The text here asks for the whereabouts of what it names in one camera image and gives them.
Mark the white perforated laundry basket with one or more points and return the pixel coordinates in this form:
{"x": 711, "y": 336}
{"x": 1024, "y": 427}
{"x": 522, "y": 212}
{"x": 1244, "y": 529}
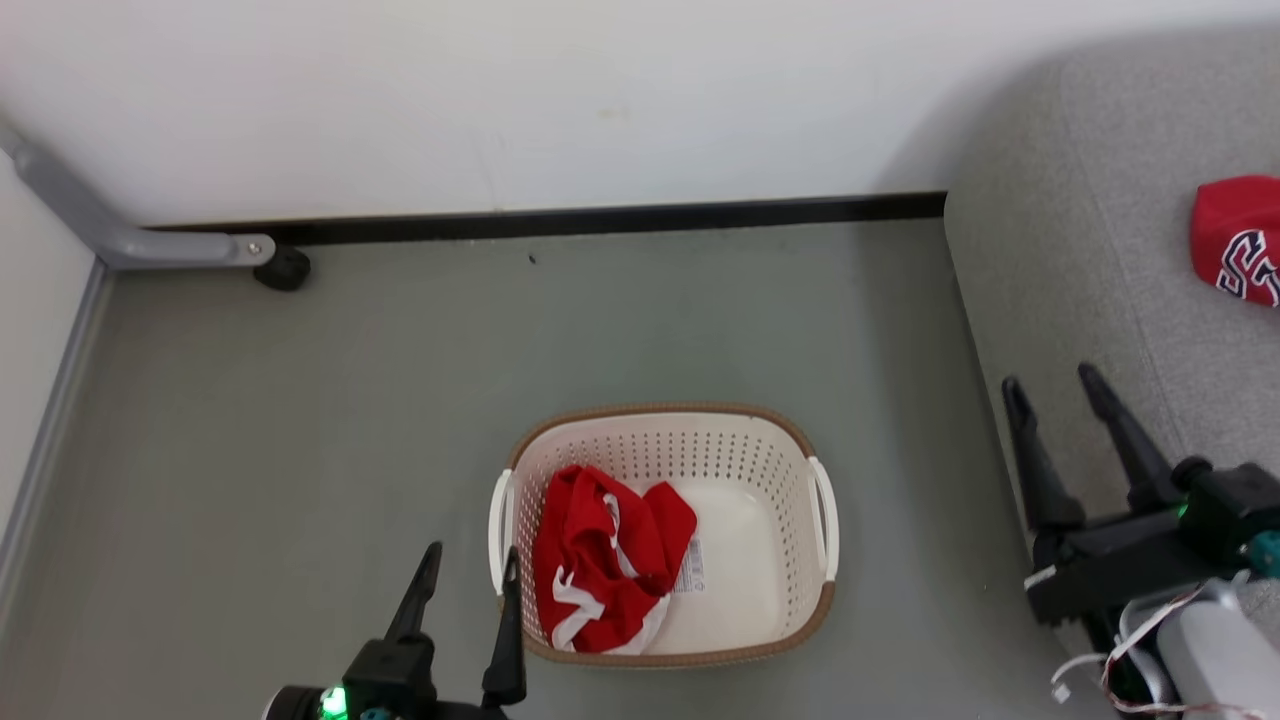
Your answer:
{"x": 740, "y": 560}

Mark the grey floor trim strip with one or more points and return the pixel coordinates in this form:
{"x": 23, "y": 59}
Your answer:
{"x": 50, "y": 430}

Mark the red jersey with lettering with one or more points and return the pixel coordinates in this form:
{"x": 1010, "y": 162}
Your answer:
{"x": 1235, "y": 240}

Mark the red shorts with white trim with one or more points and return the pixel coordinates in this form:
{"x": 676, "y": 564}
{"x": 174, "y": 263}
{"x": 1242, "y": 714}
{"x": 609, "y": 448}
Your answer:
{"x": 590, "y": 560}

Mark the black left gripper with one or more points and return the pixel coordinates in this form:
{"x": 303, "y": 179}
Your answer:
{"x": 395, "y": 680}

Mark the black baseboard strip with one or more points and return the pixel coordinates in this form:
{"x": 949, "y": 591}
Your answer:
{"x": 600, "y": 217}

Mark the grey metal frame leg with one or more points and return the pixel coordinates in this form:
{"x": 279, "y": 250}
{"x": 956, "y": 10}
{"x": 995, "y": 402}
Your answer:
{"x": 110, "y": 235}

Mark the grey fabric sofa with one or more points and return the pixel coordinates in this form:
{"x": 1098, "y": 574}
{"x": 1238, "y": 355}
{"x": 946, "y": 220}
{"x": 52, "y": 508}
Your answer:
{"x": 1080, "y": 250}

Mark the white sticker label in basket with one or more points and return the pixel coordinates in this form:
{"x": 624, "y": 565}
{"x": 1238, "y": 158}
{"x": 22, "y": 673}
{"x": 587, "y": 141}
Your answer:
{"x": 690, "y": 566}

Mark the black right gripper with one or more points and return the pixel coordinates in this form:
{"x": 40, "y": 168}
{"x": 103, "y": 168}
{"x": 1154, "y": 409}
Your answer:
{"x": 1110, "y": 565}

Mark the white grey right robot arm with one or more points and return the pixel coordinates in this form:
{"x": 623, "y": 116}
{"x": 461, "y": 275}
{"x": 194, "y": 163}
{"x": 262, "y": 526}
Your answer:
{"x": 1215, "y": 650}

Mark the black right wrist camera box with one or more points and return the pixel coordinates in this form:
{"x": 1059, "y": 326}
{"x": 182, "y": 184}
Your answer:
{"x": 1235, "y": 510}

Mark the black caster wheel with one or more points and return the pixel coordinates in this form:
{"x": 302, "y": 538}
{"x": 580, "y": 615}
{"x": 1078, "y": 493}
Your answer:
{"x": 283, "y": 270}

